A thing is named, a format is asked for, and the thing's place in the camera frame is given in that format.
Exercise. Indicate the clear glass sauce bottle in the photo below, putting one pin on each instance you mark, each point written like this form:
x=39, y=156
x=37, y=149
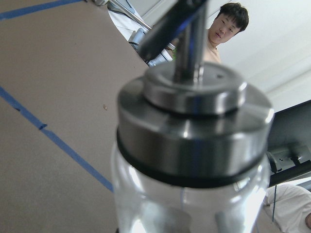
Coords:
x=190, y=145

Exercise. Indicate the seated person beige shirt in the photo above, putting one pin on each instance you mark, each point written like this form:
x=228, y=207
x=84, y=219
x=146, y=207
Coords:
x=231, y=20

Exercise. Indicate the black monitor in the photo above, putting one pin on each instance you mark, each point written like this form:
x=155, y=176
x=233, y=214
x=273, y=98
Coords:
x=289, y=144

